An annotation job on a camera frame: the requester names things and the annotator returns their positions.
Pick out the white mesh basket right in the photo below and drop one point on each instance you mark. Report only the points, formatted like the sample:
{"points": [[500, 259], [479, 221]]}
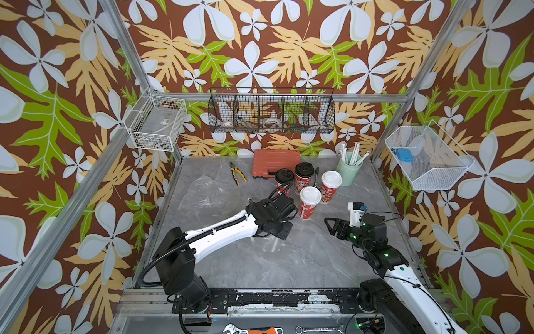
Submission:
{"points": [[439, 160]]}

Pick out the black lid red cup right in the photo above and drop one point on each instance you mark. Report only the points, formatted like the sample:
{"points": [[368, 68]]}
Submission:
{"points": [[304, 171]]}

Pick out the blue object in basket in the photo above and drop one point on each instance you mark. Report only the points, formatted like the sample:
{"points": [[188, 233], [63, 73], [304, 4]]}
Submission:
{"points": [[404, 155]]}

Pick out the silver spanner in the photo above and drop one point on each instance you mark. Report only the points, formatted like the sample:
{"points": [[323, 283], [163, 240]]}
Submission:
{"points": [[331, 329]]}

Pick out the black mounting rail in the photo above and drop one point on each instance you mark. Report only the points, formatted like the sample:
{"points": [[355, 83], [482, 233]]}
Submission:
{"points": [[219, 301]]}

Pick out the white wire basket left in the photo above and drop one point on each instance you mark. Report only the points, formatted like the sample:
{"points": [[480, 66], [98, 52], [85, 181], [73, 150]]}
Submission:
{"points": [[155, 121]]}

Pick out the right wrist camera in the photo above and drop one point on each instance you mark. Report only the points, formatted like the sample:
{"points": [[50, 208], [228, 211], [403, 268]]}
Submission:
{"points": [[357, 211]]}

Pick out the yellow black pliers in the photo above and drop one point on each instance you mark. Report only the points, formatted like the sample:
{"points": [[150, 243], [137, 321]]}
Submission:
{"points": [[237, 174]]}

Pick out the red plastic tool case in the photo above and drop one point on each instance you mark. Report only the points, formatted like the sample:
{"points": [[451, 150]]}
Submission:
{"points": [[267, 162]]}

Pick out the black lid red cup left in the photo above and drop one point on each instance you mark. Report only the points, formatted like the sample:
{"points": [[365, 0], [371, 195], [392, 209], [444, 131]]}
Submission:
{"points": [[285, 180]]}

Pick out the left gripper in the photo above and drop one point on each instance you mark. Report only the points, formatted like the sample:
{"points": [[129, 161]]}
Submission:
{"points": [[281, 210]]}

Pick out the black screwdriver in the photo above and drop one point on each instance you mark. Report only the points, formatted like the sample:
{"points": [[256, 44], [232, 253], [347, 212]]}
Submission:
{"points": [[316, 172]]}

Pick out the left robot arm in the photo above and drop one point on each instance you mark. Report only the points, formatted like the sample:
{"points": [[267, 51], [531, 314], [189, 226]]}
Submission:
{"points": [[173, 264]]}

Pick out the white lid red cup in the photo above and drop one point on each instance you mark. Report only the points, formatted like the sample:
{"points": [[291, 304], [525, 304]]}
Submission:
{"points": [[310, 197], [330, 183]]}

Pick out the green straw holder cup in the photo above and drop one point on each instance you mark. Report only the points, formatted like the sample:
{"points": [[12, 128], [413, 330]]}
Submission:
{"points": [[348, 172]]}

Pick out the black lid red cup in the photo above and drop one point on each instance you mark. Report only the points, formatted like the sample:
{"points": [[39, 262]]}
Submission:
{"points": [[304, 171], [285, 180]]}

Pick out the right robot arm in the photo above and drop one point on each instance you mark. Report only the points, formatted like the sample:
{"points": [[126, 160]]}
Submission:
{"points": [[397, 293]]}

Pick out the black wire basket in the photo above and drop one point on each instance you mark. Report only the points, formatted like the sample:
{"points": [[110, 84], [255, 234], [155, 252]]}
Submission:
{"points": [[258, 109]]}

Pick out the orange adjustable wrench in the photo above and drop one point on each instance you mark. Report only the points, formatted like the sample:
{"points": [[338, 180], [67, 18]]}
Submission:
{"points": [[232, 329]]}

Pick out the white lid red cup front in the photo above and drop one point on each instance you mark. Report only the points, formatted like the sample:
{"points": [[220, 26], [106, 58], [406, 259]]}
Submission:
{"points": [[310, 197]]}

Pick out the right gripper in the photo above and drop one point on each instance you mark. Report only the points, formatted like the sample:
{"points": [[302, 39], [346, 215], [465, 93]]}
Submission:
{"points": [[344, 229]]}

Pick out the clear plastic bag rear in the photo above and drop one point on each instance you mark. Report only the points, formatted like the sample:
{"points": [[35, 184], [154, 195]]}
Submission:
{"points": [[204, 193]]}

